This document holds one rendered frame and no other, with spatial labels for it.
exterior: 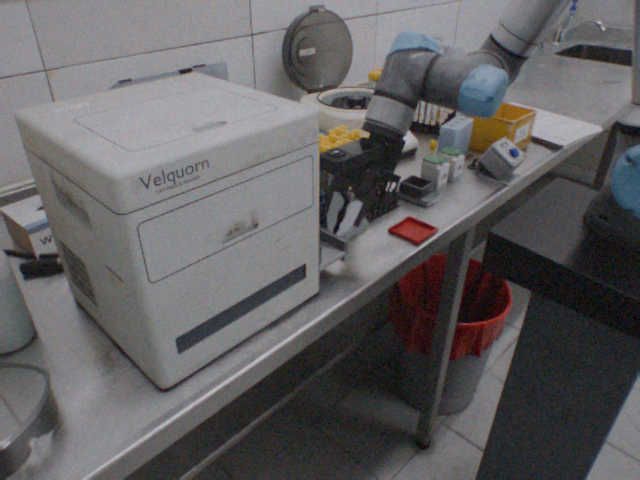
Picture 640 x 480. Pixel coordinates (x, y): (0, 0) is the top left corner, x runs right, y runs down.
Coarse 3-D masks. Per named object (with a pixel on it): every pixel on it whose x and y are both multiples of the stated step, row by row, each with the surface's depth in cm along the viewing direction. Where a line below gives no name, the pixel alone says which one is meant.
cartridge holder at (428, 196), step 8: (400, 184) 104; (408, 184) 103; (416, 184) 107; (424, 184) 105; (432, 184) 103; (392, 192) 106; (400, 192) 104; (408, 192) 103; (416, 192) 102; (424, 192) 102; (432, 192) 104; (416, 200) 102; (424, 200) 101; (432, 200) 102
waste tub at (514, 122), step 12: (504, 108) 131; (516, 108) 128; (528, 108) 126; (480, 120) 123; (492, 120) 121; (504, 120) 118; (516, 120) 118; (528, 120) 123; (480, 132) 124; (492, 132) 122; (504, 132) 120; (516, 132) 121; (528, 132) 126; (480, 144) 126; (516, 144) 124; (528, 144) 129
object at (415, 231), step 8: (408, 216) 97; (400, 224) 95; (408, 224) 95; (416, 224) 95; (424, 224) 95; (392, 232) 93; (400, 232) 92; (408, 232) 93; (416, 232) 93; (424, 232) 93; (432, 232) 92; (408, 240) 90; (416, 240) 89; (424, 240) 91
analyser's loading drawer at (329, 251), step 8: (320, 232) 83; (328, 232) 82; (320, 240) 83; (328, 240) 82; (336, 240) 81; (344, 240) 80; (320, 248) 76; (328, 248) 81; (336, 248) 81; (344, 248) 80; (320, 256) 77; (328, 256) 79; (336, 256) 79; (344, 256) 81; (320, 264) 77; (328, 264) 78
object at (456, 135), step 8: (464, 120) 118; (472, 120) 118; (440, 128) 114; (448, 128) 113; (456, 128) 113; (464, 128) 116; (440, 136) 115; (448, 136) 114; (456, 136) 113; (464, 136) 117; (440, 144) 116; (448, 144) 115; (456, 144) 115; (464, 144) 119; (464, 152) 121; (464, 160) 120
